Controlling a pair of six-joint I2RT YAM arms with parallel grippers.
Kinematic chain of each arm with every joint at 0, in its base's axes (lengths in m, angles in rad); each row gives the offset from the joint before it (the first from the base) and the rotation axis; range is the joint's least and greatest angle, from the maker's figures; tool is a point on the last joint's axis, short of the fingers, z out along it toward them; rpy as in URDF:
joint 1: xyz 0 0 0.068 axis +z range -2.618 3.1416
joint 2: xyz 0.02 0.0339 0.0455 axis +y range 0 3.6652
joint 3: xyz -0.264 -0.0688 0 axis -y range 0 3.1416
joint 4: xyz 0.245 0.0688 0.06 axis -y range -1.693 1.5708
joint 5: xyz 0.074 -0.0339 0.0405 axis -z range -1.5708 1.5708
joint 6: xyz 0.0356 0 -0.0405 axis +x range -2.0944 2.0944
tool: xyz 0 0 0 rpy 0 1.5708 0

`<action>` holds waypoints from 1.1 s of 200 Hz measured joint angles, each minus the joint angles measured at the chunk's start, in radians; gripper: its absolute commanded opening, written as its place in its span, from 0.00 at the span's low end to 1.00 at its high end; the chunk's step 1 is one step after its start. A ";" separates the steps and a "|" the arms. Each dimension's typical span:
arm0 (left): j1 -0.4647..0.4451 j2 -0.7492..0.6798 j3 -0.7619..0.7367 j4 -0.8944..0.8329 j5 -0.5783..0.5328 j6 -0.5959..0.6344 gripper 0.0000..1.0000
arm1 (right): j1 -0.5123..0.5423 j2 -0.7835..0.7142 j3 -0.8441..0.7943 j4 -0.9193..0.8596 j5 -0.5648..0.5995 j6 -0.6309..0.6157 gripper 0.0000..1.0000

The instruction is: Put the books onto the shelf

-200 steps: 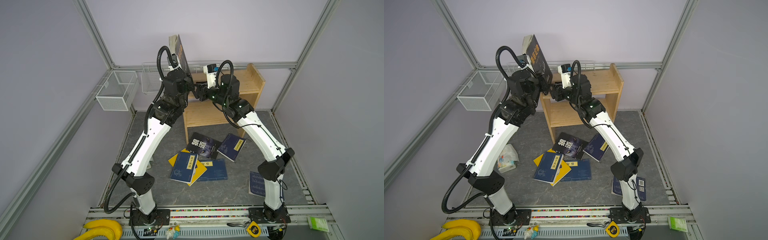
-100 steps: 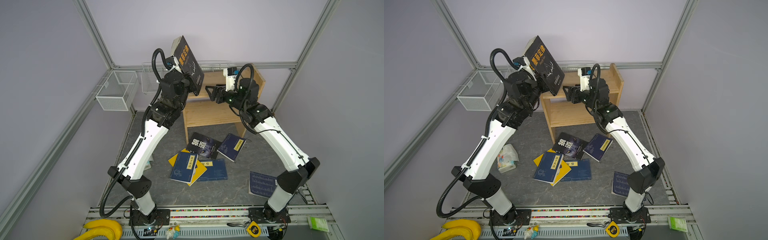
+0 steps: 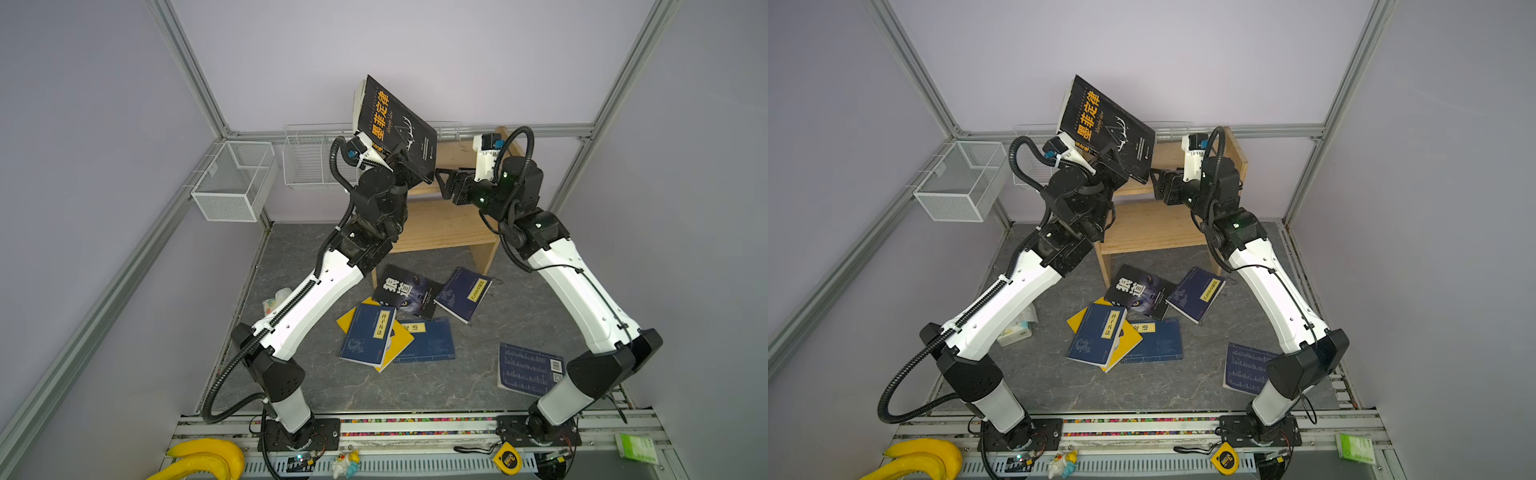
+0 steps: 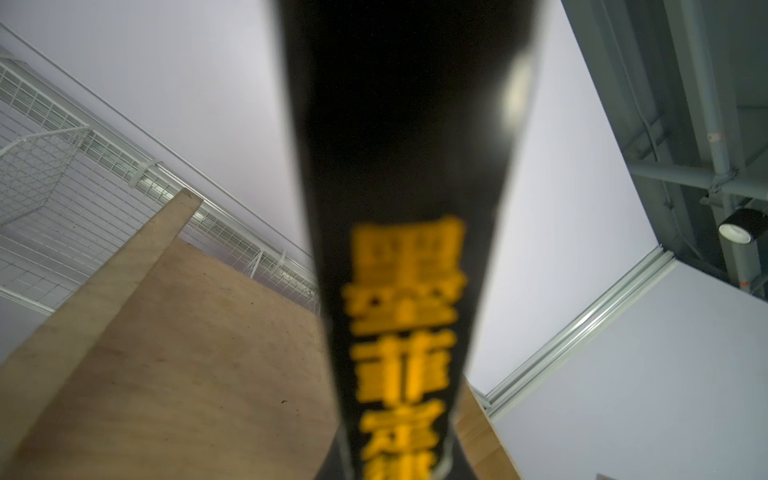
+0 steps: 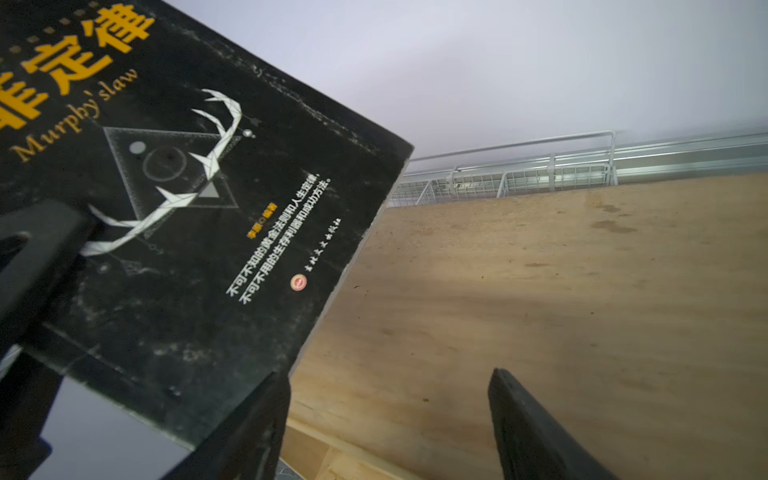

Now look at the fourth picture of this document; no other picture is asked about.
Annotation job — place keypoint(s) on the black Murphy's law book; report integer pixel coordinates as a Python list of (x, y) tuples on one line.
[(405, 115)]

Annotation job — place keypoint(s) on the white wire rack basket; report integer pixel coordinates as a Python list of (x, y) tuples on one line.
[(73, 190)]

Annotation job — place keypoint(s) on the wooden two-tier bookshelf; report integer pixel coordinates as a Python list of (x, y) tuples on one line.
[(192, 371)]

